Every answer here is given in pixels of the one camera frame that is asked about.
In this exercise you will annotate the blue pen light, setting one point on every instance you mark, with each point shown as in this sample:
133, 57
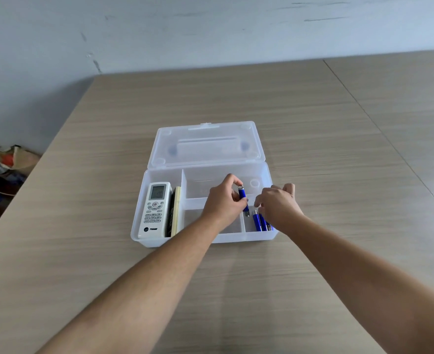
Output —
265, 225
243, 195
257, 221

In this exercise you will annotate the person's right forearm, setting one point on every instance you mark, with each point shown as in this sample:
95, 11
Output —
368, 283

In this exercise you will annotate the long white Trane remote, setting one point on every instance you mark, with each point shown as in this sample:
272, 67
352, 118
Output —
156, 213

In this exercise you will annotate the cream black-faced remote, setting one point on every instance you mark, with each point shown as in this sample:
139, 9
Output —
176, 211

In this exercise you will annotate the brown paper bag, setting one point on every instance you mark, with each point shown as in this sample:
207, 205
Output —
23, 158

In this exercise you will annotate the person's left forearm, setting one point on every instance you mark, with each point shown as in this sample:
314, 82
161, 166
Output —
136, 298

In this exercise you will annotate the clear plastic compartment box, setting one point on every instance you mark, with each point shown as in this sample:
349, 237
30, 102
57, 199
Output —
202, 143

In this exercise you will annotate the person's left hand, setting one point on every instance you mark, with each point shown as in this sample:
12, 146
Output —
220, 206

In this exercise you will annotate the blue pen light middle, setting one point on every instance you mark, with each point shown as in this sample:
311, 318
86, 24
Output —
257, 221

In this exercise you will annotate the person's right hand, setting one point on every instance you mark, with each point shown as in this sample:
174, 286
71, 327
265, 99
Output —
279, 208

